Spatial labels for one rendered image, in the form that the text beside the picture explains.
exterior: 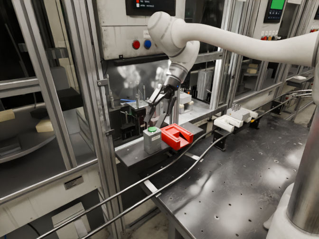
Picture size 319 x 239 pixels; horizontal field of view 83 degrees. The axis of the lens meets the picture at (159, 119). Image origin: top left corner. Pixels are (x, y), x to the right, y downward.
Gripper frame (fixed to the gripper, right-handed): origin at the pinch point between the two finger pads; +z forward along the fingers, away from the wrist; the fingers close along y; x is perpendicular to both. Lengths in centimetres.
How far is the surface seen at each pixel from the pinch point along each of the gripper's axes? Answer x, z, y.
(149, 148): -3.2, 13.7, -9.9
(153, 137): -2.3, 7.9, -7.8
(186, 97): -21, -27, -45
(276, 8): 6, -114, -62
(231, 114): 5, -31, -70
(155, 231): -16, 78, -79
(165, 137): -4.6, 5.5, -20.0
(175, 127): -5.9, -2.2, -26.6
